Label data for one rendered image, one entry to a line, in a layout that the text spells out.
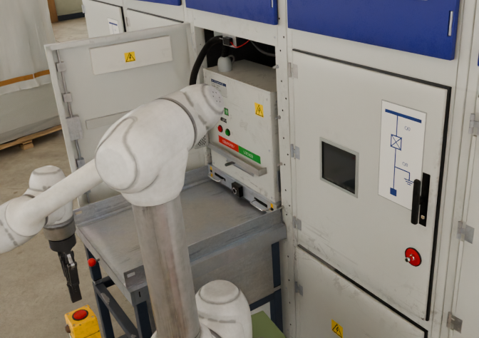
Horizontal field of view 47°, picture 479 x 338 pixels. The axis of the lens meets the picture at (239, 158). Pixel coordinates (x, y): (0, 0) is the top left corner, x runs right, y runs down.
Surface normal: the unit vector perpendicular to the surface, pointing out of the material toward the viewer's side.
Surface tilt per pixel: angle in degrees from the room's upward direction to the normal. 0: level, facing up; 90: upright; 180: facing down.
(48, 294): 0
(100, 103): 90
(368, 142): 90
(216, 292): 6
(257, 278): 90
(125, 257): 0
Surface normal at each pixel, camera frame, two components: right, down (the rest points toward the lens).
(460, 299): -0.83, 0.28
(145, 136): 0.38, -0.50
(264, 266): 0.55, 0.31
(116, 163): -0.44, 0.32
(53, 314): -0.07, -0.91
